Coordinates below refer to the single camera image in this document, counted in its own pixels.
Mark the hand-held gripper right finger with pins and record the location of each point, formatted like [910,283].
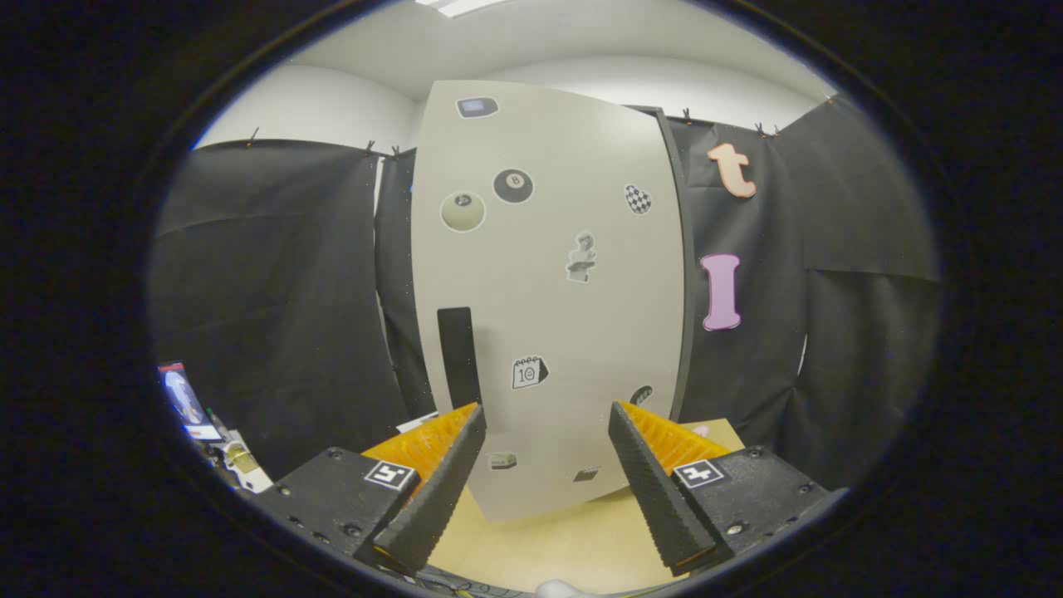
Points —
[660,507]

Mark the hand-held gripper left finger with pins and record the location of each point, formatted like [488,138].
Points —
[432,498]

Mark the stack of books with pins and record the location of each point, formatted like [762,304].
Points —
[415,422]

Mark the green and pink plush toy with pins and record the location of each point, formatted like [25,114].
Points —
[700,431]

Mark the black backdrop cloth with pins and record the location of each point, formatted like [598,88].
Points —
[274,274]

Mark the long ceiling light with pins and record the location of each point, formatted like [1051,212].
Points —
[461,7]

